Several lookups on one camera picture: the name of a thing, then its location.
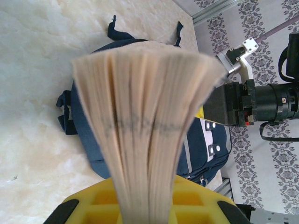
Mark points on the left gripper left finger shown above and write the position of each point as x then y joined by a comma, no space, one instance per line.
93,205

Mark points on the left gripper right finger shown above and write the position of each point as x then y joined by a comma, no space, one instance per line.
194,205

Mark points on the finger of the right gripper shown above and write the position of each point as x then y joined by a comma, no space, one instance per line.
222,107
200,114

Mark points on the navy blue backpack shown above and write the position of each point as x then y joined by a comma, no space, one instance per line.
203,161

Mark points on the dark blue paperback book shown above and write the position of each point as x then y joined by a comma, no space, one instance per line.
140,116

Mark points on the aluminium front rail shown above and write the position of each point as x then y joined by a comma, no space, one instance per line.
227,189

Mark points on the right aluminium frame post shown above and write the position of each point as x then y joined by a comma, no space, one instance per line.
212,10

